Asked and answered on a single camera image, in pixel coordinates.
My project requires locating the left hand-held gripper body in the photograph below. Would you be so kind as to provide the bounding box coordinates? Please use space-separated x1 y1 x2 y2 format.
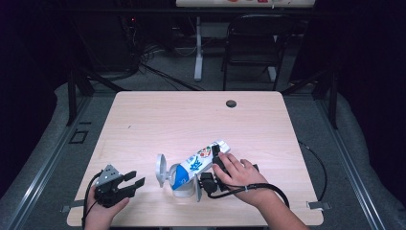
94 164 133 209

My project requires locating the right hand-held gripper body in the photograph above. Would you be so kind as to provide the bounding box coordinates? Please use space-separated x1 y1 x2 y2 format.
194 157 228 203

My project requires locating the white and blue milk carton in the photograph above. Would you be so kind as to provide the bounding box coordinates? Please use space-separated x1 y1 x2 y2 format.
171 139 232 192

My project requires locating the white lidded plastic jug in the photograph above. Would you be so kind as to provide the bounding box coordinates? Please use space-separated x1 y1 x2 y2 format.
155 153 199 199

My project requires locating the person's right hand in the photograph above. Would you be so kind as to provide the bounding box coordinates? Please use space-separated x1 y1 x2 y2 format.
213 152 279 209

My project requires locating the person's left hand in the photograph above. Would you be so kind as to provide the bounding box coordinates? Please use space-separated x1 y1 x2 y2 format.
83 186 130 226

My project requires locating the grey tape strip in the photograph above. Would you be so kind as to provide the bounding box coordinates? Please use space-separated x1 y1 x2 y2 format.
307 200 332 211
60 199 86 214

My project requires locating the black metal stand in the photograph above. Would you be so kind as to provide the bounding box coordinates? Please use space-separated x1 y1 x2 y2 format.
281 68 339 130
65 63 97 127

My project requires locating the white desk with metal legs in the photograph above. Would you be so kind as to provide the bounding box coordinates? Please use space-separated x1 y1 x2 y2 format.
175 0 317 82

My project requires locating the black folding chair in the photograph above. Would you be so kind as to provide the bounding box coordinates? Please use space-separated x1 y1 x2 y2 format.
221 12 298 92

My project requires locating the black equipment cabinet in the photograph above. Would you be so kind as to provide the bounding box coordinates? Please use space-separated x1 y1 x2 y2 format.
76 12 142 73

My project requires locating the left hand-held gripper cable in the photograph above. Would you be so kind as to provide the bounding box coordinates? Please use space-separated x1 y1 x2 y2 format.
81 172 103 230

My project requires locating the hand-held gripper cable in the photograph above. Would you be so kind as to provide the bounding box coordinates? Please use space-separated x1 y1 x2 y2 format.
81 172 103 230
206 182 291 209

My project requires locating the right hand-held gripper cable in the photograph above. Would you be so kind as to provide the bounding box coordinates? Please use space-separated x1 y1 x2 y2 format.
206 182 291 209

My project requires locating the aluminium floor rail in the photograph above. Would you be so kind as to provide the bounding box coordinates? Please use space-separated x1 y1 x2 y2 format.
314 95 387 230
3 95 94 230

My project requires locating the bundle of floor cables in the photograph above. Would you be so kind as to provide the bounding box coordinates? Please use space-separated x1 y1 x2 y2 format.
137 44 205 92

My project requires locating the thin black cable with plug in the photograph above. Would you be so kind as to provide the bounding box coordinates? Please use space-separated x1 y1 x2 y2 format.
298 140 328 203

